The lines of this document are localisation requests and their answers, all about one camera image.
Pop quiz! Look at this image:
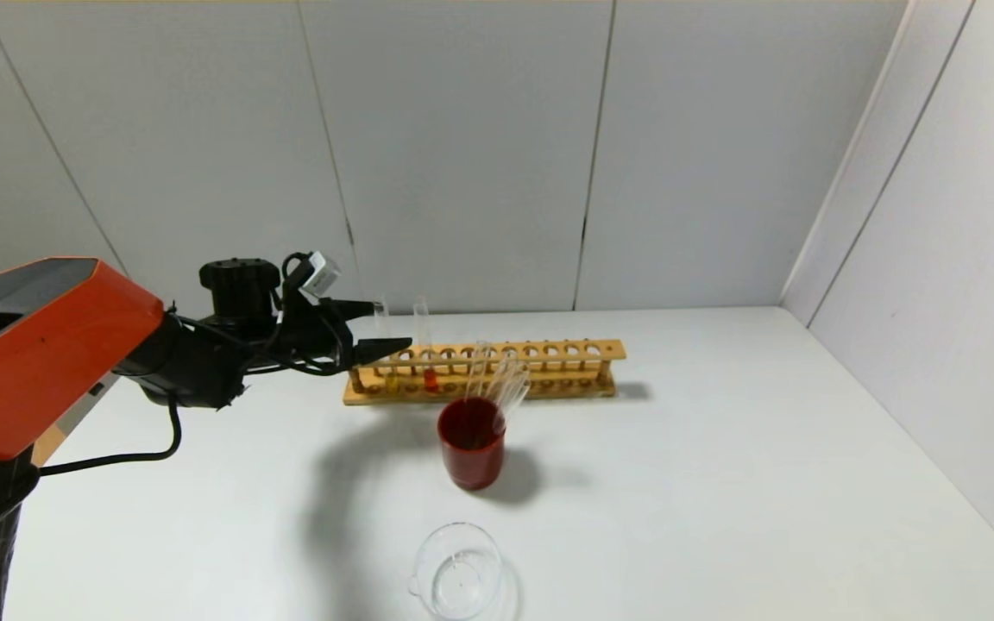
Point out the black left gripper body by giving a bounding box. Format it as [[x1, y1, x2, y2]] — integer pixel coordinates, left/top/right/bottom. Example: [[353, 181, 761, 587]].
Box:
[[278, 296, 356, 374]]

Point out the test tube with yellow pigment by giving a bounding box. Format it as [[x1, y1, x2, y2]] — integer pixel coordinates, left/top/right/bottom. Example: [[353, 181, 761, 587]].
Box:
[[374, 297, 403, 395]]

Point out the test tube with red pigment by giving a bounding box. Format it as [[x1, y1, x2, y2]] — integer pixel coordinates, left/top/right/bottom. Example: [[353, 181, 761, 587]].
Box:
[[413, 297, 440, 393]]

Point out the empty glass test tube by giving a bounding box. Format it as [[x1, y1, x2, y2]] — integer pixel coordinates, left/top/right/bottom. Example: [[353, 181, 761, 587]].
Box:
[[492, 369, 532, 436], [484, 355, 522, 413], [465, 341, 493, 405]]

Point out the wooden test tube rack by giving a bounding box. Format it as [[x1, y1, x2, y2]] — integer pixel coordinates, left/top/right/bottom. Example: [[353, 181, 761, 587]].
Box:
[[342, 339, 626, 406]]

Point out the red plastic cup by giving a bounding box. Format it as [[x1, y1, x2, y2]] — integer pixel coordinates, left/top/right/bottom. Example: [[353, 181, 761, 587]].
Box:
[[437, 397, 506, 491]]

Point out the clear glass beaker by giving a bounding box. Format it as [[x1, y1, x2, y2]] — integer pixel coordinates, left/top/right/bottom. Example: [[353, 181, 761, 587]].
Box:
[[408, 521, 505, 620]]

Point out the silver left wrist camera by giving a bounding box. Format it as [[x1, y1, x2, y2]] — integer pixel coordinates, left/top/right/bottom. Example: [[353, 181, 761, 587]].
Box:
[[300, 251, 343, 297]]

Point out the thin black camera cable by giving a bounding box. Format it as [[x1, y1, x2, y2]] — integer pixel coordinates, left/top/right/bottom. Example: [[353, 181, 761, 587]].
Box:
[[277, 252, 355, 377]]

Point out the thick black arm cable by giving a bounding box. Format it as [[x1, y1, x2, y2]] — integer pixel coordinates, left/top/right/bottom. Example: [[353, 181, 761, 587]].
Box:
[[35, 398, 184, 478]]

